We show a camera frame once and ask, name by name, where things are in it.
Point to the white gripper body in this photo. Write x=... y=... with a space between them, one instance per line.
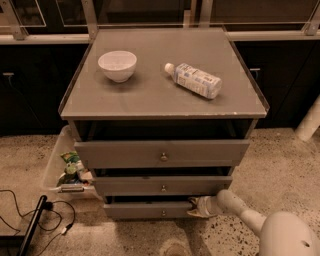
x=206 y=206

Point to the grey bottom drawer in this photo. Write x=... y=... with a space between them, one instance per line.
x=147 y=207

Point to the grey drawer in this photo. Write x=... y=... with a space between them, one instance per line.
x=161 y=153
x=147 y=207
x=161 y=185

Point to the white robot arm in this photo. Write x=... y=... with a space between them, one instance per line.
x=280 y=234

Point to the grey middle drawer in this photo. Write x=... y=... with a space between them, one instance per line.
x=161 y=185

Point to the grey top drawer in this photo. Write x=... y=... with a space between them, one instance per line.
x=161 y=153

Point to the grey drawer cabinet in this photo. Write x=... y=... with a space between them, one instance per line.
x=150 y=106

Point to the clear plastic water bottle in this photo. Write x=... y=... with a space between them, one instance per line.
x=195 y=80

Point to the green snack packets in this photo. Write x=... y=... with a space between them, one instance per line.
x=74 y=171

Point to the white ceramic bowl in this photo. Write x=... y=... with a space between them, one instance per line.
x=118 y=66

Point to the black bar on floor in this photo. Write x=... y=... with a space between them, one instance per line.
x=32 y=226

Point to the white cylindrical post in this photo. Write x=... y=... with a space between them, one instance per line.
x=310 y=122

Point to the metal window rail frame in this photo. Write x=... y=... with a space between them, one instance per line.
x=13 y=31

